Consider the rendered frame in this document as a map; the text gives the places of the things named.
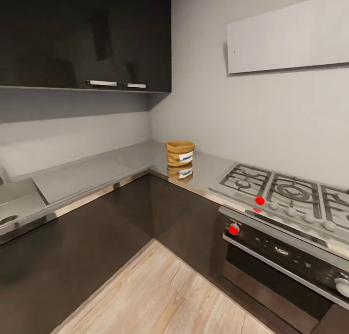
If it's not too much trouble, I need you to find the popcorn bag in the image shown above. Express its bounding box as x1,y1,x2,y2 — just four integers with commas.
165,141,194,167

